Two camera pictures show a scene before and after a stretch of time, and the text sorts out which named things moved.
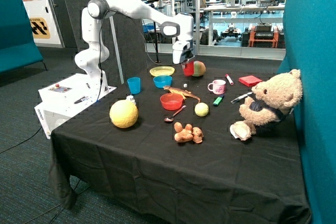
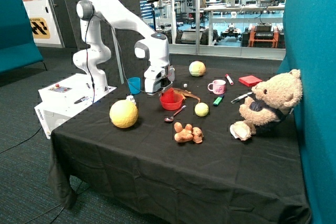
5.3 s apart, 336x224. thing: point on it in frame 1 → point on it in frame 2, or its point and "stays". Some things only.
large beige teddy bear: [272, 100] stays
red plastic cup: [188, 67] → [168, 96]
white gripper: [181, 52] → [158, 76]
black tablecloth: [159, 150] stays
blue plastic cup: [134, 83] stays
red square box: [249, 80] stays
